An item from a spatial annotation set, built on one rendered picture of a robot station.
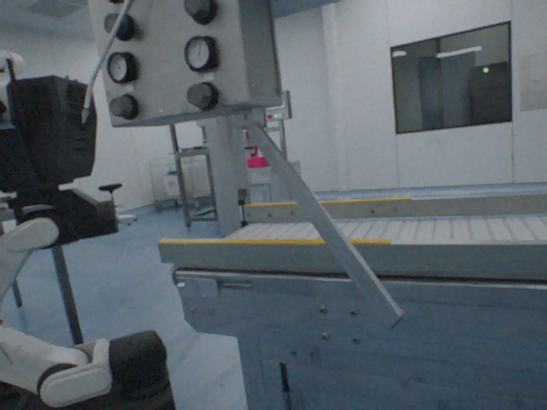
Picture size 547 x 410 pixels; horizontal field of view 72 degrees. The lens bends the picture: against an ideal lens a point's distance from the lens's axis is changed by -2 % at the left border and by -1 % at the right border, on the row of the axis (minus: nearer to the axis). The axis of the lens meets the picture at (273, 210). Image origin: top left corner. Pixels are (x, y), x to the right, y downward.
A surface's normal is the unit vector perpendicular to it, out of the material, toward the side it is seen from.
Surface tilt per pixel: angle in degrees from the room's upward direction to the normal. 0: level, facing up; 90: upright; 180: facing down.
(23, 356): 90
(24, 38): 90
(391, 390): 90
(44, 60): 90
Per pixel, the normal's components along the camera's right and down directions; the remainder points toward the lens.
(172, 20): -0.40, 0.21
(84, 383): 0.36, 0.12
